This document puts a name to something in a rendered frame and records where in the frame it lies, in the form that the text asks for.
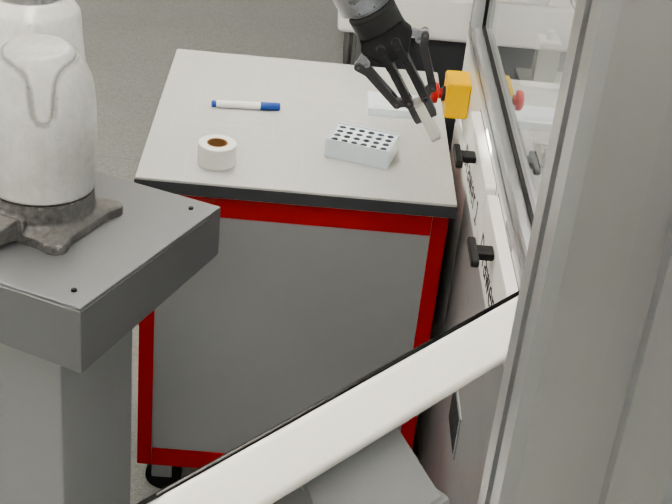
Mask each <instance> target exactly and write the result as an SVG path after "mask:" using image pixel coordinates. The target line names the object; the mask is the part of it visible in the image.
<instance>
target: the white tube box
mask: <svg viewBox="0 0 672 504"><path fill-rule="evenodd" d="M399 136H400V134H396V133H391V132H386V131H381V130H376V129H372V128H367V127H362V126H357V125H352V124H347V123H342V122H337V123H336V125H335V126H334V128H333V129H332V130H331V132H330V133H329V134H328V136H327V137H326V139H325V149H324V157H329V158H334V159H339V160H343V161H348V162H353V163H357V164H362V165H367V166H372V167H376V168H381V169H386V170H387V169H388V167H389V165H390V164H391V162H392V160H393V158H394V157H395V155H396V153H397V151H398V143H399Z"/></svg>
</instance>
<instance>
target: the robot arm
mask: <svg viewBox="0 0 672 504"><path fill-rule="evenodd" d="M333 2H334V4H335V6H336V8H337V10H338V12H339V13H340V15H341V17H342V18H344V19H349V22H350V24H351V26H352V28H353V30H354V32H355V34H356V36H357V38H358V40H359V42H360V45H361V55H360V56H359V58H358V59H356V60H355V61H354V70H355V71H357V72H359V73H360V74H362V75H364V76H366V77H367V79H368V80H369V81H370V82H371V83H372V84H373V85H374V86H375V88H376V89H377V90H378V91H379V92H380V93H381V94H382V95H383V96H384V98H385V99H386V100H387V101H388V102H389V103H390V104H391V105H392V107H393V108H394V109H399V108H402V107H405V108H407V109H408V111H409V113H410V115H411V117H412V119H413V120H414V122H415V123H416V124H419V123H421V122H422V123H423V125H424V127H425V129H426V131H427V133H428V135H429V137H430V139H431V141H432V142H435V141H436V140H439V139H440V138H441V135H440V130H439V128H438V126H437V124H436V122H435V120H434V118H433V117H434V116H436V115H437V112H436V107H435V106H434V104H433V102H432V100H431V98H430V95H431V94H432V93H433V92H435V91H436V90H437V87H436V80H435V76H434V71H433V66H432V62H431V57H430V53H429V48H428V41H429V29H428V28H427V27H423V28H422V29H418V28H412V27H411V25H410V24H409V23H407V22H406V21H405V20H404V18H403V17H402V15H401V13H400V11H399V9H398V7H397V5H396V3H395V1H394V0H333ZM412 36H413V37H414V38H415V41H416V43H418V44H420V51H421V55H422V60H423V64H424V69H425V74H426V78H427V83H428V84H427V85H426V86H425V85H424V83H423V81H422V79H421V77H420V75H419V73H418V71H417V69H416V67H415V65H414V64H413V62H412V60H411V58H410V55H409V53H408V52H409V47H410V42H411V37H412ZM367 57H368V58H370V59H372V60H374V61H376V62H378V63H380V64H383V65H384V66H385V68H386V70H387V72H388V73H389V75H390V77H391V79H392V81H393V83H394V85H395V87H396V89H397V90H398V92H399V94H400V96H401V97H398V95H397V94H396V93H395V92H394V91H393V90H392V89H391V88H390V86H389V85H388V84H387V83H386V82H385V81H384V80H383V79H382V77H381V76H380V75H379V74H378V73H377V72H376V71H375V70H374V68H373V67H372V66H370V61H369V60H368V59H367ZM399 59H400V61H401V63H402V65H403V66H404V68H405V70H406V71H407V73H408V75H409V77H410V79H411V81H412V83H413V85H414V87H415V89H416V91H417V93H418V95H419V96H418V98H417V97H416V98H414V99H412V95H411V94H410V92H409V90H408V88H407V86H406V84H405V82H404V80H403V78H402V76H401V74H400V73H399V71H398V69H397V67H396V65H395V62H394V61H395V60H399ZM96 157H97V104H96V91H95V83H94V78H93V75H92V73H91V70H90V68H89V66H88V64H87V63H86V56H85V47H84V36H83V26H82V15H81V9H80V7H79V5H78V4H77V3H76V1H75V0H0V246H1V245H4V244H7V243H10V242H13V241H14V242H17V243H21V244H24V245H27V246H31V247H34V248H37V249H39V250H41V251H43V252H45V253H46V254H49V255H54V256H57V255H63V254H65V253H66V252H67V251H68V250H69V248H70V247H71V246H72V245H73V244H74V243H76V242H77V241H79V240H80V239H82V238H83V237H85V236H86V235H87V234H89V233H90V232H92V231H93V230H95V229H96V228H98V227H99V226H101V225H102V224H104V223H105V222H107V221H108V220H111V219H113V218H116V217H119V216H121V215H122V214H123V205H122V203H120V202H119V201H116V200H110V199H105V198H101V197H97V196H95V187H94V181H95V168H96Z"/></svg>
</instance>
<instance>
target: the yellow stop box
mask: <svg viewBox="0 0 672 504"><path fill-rule="evenodd" d="M471 89H472V86H471V81H470V76H469V72H465V71H454V70H447V71H446V73H445V82H444V86H442V98H440V99H441V103H442V108H443V115H444V117H445V118H453V119H466V118H467V114H468V108H469V102H470V95H471Z"/></svg>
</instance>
